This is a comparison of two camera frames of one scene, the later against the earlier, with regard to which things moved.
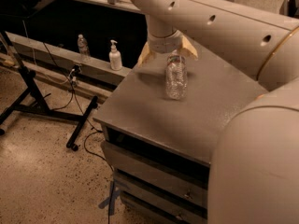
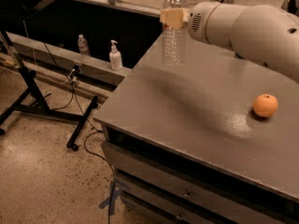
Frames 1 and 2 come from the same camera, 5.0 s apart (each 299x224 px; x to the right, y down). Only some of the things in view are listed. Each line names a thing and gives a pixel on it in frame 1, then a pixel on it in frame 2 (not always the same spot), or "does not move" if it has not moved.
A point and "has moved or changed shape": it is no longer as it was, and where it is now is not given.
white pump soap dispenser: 115,57 does not move
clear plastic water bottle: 177,76 has moved or changed shape
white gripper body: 164,45 -> 197,21
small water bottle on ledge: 83,49 does not move
